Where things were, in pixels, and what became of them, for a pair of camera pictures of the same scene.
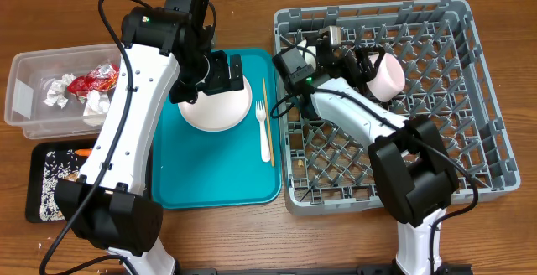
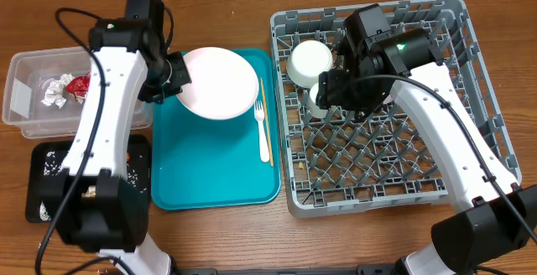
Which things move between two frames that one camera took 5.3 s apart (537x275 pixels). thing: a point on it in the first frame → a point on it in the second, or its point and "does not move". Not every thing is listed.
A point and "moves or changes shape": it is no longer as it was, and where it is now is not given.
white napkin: [57, 92] does not move
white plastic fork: [261, 116] does not move
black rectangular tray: [49, 163] does not move
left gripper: [223, 80] → [155, 95]
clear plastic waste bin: [62, 91] does not move
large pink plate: [219, 111] moves or changes shape
